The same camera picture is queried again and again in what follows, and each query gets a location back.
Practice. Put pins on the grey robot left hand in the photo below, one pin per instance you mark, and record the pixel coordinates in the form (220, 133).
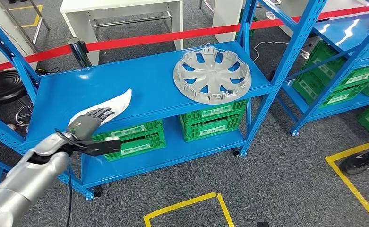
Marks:
(84, 125)

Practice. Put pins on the white curved plastic car part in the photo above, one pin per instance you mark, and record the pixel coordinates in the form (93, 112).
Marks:
(118, 103)

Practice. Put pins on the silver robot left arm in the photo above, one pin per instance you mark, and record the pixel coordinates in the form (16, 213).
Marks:
(31, 181)

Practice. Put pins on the black round stool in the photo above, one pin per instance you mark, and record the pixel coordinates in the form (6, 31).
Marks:
(2, 86)

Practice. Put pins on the red barrier belt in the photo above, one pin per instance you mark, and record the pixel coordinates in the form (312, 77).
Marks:
(159, 38)

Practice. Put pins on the white table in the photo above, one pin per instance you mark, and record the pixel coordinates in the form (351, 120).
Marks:
(115, 4)

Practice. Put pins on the thin yellow tape square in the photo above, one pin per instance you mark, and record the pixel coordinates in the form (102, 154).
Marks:
(184, 203)
(348, 183)

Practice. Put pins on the silver plastic wheel cover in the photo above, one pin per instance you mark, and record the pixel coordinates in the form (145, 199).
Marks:
(211, 73)

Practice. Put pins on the white pillar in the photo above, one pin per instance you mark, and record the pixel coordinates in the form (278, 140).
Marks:
(226, 18)

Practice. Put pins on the person's foot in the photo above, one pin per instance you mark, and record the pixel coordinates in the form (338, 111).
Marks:
(359, 163)

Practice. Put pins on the white desk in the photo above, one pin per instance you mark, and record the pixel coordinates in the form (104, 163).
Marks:
(344, 4)

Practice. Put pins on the black barrier post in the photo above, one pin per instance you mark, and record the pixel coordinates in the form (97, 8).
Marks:
(79, 53)

